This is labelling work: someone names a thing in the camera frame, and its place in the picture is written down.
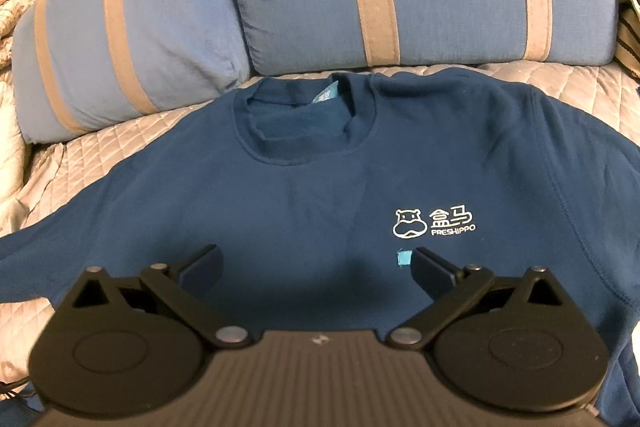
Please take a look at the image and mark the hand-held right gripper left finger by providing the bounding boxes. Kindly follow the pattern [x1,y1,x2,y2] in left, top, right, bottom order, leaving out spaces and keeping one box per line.
[71,244,249,350]

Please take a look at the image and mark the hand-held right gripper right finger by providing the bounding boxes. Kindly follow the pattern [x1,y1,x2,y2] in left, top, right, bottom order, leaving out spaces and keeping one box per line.
[391,247,567,351]

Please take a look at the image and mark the dark blue sweatshirt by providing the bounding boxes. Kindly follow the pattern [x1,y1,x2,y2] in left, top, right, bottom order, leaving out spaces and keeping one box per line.
[0,72,640,427]

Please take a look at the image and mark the grey quilted bed cover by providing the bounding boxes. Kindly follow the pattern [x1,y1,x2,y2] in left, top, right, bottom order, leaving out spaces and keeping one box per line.
[0,59,640,390]

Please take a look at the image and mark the beige quilted blanket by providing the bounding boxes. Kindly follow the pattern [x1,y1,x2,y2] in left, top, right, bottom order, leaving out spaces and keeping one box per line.
[0,0,68,208]

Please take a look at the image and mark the black cable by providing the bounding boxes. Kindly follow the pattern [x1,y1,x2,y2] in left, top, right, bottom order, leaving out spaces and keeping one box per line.
[0,376,42,414]

